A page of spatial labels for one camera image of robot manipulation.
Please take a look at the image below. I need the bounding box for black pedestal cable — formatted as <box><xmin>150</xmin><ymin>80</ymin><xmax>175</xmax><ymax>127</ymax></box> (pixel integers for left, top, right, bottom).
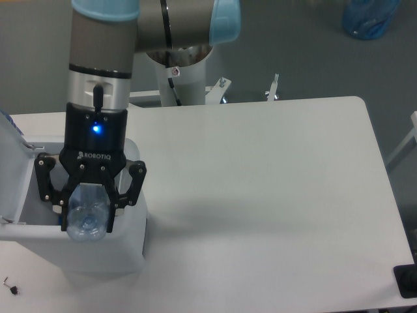
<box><xmin>164</xmin><ymin>50</ymin><xmax>182</xmax><ymax>106</ymax></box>

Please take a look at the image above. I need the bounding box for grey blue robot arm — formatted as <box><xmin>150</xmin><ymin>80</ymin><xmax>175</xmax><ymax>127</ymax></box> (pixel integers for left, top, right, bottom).
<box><xmin>35</xmin><ymin>1</ymin><xmax>241</xmax><ymax>232</ymax></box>

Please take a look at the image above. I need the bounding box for white trash can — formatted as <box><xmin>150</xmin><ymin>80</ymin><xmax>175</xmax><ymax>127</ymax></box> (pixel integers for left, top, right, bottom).
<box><xmin>1</xmin><ymin>115</ymin><xmax>149</xmax><ymax>273</ymax></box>

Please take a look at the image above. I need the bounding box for black device at edge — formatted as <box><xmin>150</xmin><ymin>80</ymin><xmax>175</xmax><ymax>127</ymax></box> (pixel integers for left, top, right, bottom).
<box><xmin>394</xmin><ymin>264</ymin><xmax>416</xmax><ymax>299</ymax></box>

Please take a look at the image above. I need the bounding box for blue plastic bag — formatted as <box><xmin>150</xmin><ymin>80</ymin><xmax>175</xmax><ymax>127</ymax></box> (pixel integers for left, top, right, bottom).
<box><xmin>341</xmin><ymin>0</ymin><xmax>401</xmax><ymax>40</ymax></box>

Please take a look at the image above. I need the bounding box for clear plastic water bottle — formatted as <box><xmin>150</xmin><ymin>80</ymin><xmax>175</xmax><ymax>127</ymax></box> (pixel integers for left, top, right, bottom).
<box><xmin>66</xmin><ymin>184</ymin><xmax>109</xmax><ymax>242</ymax></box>

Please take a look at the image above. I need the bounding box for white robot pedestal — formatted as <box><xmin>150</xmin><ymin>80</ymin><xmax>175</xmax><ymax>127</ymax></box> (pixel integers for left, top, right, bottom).
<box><xmin>130</xmin><ymin>44</ymin><xmax>231</xmax><ymax>107</ymax></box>

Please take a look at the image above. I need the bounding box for white frame at right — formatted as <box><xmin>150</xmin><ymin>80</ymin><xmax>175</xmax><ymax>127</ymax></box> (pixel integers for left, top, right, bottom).
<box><xmin>386</xmin><ymin>111</ymin><xmax>416</xmax><ymax>173</ymax></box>

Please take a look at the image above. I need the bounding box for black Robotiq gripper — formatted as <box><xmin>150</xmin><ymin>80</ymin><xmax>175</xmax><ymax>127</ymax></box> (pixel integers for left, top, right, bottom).
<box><xmin>34</xmin><ymin>102</ymin><xmax>147</xmax><ymax>233</ymax></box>

